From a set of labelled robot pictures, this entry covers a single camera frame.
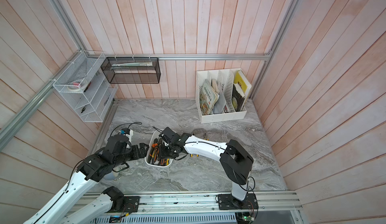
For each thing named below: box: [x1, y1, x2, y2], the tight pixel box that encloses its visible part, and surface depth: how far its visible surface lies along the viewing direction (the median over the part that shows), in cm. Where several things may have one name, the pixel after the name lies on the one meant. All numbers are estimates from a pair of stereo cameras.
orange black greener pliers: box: [147, 138, 160, 164], surface depth 90 cm
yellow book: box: [234, 70, 248, 93], surface depth 98 cm
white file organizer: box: [195, 67, 252, 124], surface depth 104 cm
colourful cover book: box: [199, 78, 220, 116], surface depth 103 cm
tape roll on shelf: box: [67, 79, 88, 92], surface depth 76 cm
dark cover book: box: [231, 82, 246, 112], surface depth 100 cm
